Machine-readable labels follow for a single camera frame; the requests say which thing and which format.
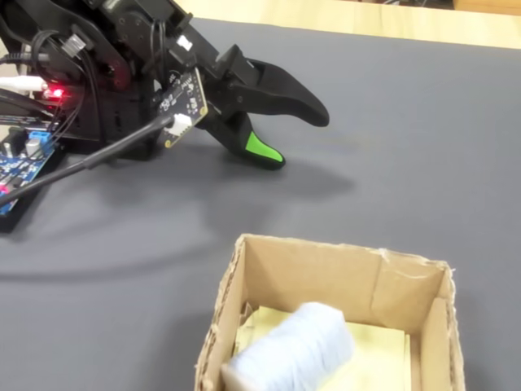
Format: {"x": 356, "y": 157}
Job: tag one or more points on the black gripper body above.
{"x": 215, "y": 71}

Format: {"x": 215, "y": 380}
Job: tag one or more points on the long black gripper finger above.
{"x": 293, "y": 97}

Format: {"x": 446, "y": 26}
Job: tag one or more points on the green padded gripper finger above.
{"x": 240, "y": 138}

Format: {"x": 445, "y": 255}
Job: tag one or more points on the white yarn block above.
{"x": 297, "y": 350}

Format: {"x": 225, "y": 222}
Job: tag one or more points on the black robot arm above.
{"x": 122, "y": 24}

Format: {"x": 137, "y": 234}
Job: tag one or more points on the open cardboard box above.
{"x": 325, "y": 269}

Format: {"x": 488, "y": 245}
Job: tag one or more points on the blue controller circuit board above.
{"x": 20, "y": 163}

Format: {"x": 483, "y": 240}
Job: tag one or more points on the yellow paper sheet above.
{"x": 378, "y": 358}

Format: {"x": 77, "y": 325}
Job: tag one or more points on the small black camera circuit board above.
{"x": 185, "y": 95}

